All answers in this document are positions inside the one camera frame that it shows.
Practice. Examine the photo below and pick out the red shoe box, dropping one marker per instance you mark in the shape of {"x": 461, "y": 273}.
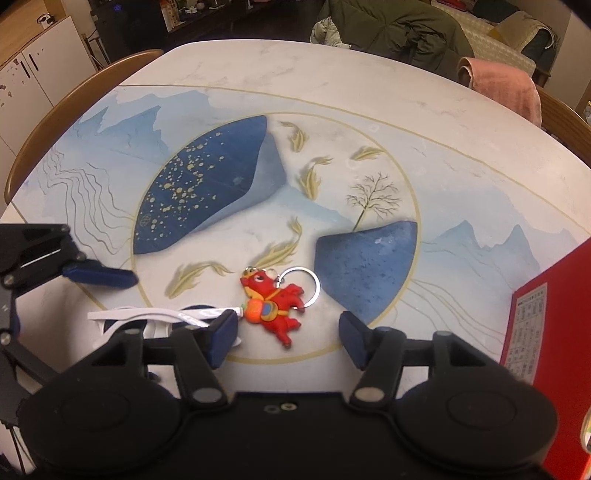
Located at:
{"x": 548, "y": 346}

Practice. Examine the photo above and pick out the olive green jacket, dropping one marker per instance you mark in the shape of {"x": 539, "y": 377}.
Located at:
{"x": 412, "y": 32}

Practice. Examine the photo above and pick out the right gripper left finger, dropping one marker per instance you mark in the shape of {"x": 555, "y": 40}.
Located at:
{"x": 198, "y": 351}

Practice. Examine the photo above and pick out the red dragon keychain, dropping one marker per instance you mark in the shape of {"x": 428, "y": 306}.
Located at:
{"x": 270, "y": 300}

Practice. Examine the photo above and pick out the white frame sunglasses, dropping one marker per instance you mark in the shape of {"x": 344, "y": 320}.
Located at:
{"x": 154, "y": 322}

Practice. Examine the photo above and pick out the wooden chair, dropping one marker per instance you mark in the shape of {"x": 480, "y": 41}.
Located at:
{"x": 67, "y": 111}
{"x": 563, "y": 123}

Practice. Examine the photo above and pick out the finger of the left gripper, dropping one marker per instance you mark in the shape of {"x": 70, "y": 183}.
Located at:
{"x": 93, "y": 272}

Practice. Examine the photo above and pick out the pink towel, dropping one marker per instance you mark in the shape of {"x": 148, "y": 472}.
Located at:
{"x": 506, "y": 85}

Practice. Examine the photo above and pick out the sofa with blankets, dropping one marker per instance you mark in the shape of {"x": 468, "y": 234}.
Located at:
{"x": 518, "y": 40}

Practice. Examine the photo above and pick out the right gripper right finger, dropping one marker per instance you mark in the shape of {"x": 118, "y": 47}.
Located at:
{"x": 379, "y": 354}

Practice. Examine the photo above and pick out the wooden chair left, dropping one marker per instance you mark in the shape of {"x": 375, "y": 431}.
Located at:
{"x": 67, "y": 111}

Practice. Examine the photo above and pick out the wooden chair right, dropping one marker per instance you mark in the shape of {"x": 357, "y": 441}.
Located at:
{"x": 563, "y": 123}

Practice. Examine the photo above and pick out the white cabinet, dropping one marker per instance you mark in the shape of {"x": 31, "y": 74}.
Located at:
{"x": 36, "y": 79}

